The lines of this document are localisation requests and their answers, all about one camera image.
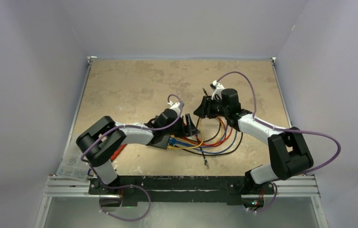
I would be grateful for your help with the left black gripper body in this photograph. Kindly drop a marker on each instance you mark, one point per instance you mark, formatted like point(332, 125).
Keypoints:
point(178, 129)

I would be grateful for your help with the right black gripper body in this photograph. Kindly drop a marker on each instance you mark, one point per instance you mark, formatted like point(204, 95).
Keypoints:
point(217, 109)

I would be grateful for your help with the black network switch box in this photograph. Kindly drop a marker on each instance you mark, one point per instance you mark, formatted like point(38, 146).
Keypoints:
point(163, 144)

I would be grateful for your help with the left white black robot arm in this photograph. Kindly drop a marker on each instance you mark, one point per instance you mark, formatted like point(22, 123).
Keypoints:
point(100, 141)

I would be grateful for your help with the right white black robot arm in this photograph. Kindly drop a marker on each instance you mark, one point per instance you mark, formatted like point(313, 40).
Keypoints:
point(288, 150)

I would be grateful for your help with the printed paper sheet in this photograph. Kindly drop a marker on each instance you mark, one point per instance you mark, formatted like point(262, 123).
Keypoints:
point(71, 167)

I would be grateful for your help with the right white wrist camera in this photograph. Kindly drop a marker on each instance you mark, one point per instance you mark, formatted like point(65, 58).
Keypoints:
point(217, 90)

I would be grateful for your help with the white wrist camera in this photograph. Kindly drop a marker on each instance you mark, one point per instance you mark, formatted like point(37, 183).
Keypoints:
point(177, 106)
point(217, 90)

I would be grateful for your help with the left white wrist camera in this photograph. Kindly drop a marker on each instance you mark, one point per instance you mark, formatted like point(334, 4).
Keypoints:
point(177, 106)

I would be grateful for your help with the red handled adjustable wrench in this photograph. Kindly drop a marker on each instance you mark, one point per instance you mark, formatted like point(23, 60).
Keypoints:
point(117, 152)

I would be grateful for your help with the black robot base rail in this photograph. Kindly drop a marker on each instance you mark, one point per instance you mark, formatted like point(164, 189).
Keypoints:
point(232, 190)

